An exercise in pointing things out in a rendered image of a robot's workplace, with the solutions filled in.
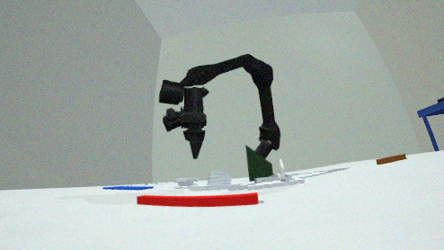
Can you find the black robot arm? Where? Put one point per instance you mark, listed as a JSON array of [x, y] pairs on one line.
[[262, 75]]

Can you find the red flat bar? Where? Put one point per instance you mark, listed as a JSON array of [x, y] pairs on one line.
[[200, 201]]

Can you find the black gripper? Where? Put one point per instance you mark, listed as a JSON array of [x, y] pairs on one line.
[[193, 119]]

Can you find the brown flat bar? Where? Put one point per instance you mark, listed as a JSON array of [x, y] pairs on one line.
[[390, 159]]

